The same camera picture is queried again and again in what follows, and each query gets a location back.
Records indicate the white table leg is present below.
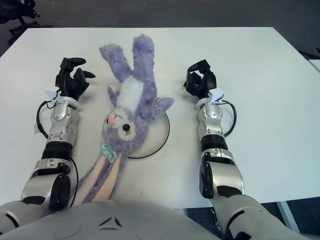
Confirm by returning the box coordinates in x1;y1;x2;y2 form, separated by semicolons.
276;199;301;235

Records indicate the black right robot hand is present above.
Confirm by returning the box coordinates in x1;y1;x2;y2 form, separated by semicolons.
183;59;218;101

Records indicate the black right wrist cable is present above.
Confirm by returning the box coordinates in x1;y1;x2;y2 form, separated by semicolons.
221;99;238;138

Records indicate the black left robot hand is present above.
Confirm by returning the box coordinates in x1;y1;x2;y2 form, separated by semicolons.
54;57;97;102

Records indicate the black left elbow cable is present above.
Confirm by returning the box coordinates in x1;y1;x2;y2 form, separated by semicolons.
66;154;80;208

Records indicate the purple plush bunny doll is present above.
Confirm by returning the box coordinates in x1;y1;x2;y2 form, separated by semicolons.
68;33;176;205

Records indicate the black office chair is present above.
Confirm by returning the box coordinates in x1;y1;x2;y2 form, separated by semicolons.
0;0;53;45

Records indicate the silver robot torso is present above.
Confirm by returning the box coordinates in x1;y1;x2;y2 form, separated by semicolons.
0;198;221;240

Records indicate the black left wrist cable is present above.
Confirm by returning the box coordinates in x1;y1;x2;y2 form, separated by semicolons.
36;99;57;138

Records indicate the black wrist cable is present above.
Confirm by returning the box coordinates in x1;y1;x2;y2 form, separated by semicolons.
221;99;238;138
36;99;57;138

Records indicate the white plate black rim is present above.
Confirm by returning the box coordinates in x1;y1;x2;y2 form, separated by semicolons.
128;111;171;160

